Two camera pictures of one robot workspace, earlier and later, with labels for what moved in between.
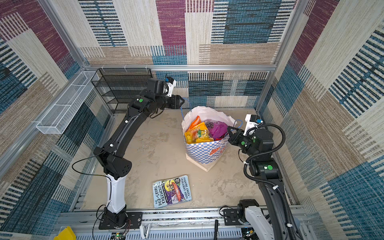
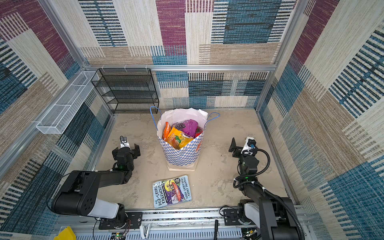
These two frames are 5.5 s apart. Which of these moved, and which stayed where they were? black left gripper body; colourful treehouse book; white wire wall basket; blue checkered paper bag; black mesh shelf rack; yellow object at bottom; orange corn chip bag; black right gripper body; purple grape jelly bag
Moved: black right gripper body; blue checkered paper bag; orange corn chip bag; black left gripper body; purple grape jelly bag
Stayed: yellow object at bottom; white wire wall basket; colourful treehouse book; black mesh shelf rack
